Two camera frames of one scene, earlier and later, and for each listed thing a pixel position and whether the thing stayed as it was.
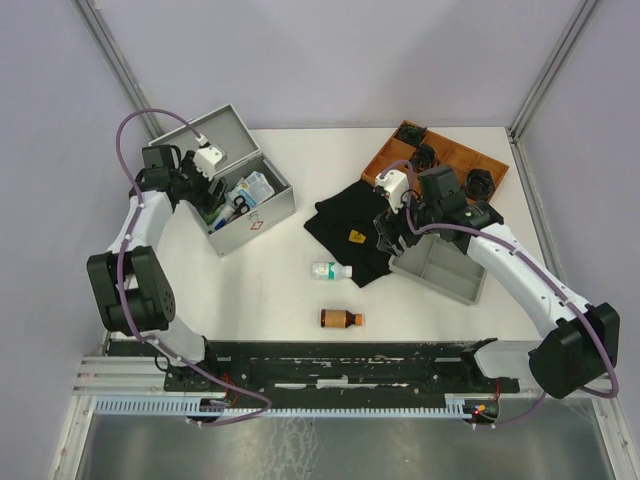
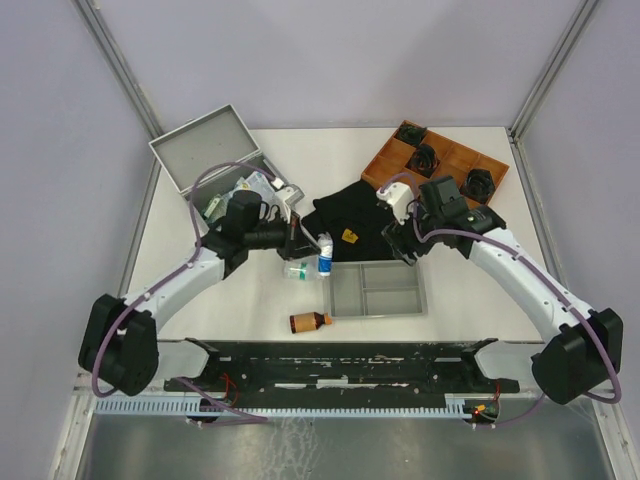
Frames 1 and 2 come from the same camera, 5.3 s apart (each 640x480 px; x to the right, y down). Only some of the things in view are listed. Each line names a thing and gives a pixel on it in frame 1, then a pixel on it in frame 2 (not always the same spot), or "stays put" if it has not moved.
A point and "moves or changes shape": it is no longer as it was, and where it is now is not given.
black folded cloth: x=343 y=225 stays put
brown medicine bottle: x=337 y=318 -> x=309 y=321
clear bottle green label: x=331 y=271 -> x=301 y=270
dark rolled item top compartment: x=410 y=134 stays put
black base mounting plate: x=341 y=370 stays put
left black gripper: x=205 y=201 -> x=296 y=244
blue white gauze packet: x=254 y=188 stays put
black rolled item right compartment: x=479 y=183 stays put
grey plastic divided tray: x=443 y=265 -> x=377 y=289
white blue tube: x=229 y=212 moves or changes shape
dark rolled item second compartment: x=424 y=157 stays put
